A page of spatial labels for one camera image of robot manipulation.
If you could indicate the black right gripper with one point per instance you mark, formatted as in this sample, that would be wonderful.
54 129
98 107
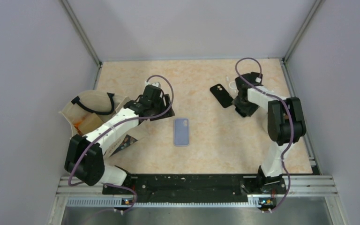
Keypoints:
247 111

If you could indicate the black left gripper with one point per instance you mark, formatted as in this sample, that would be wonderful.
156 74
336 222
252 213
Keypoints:
167 101

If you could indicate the lavender phone case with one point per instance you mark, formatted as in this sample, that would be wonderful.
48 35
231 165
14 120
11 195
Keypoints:
181 132

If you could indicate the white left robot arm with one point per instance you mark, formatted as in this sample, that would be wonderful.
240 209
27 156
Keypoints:
88 151

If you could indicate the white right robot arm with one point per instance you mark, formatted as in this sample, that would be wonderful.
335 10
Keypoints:
284 123

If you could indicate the clear magsafe phone case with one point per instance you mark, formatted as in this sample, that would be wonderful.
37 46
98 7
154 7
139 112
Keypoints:
231 85

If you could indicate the beige tote bag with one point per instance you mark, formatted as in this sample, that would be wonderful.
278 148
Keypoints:
105 105

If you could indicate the black phone case with camera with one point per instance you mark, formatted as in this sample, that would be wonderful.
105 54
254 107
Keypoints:
221 95

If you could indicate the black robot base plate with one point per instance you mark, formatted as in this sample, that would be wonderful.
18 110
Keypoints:
194 188

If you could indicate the aluminium frame rail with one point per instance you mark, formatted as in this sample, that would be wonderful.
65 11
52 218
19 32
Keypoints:
296 186

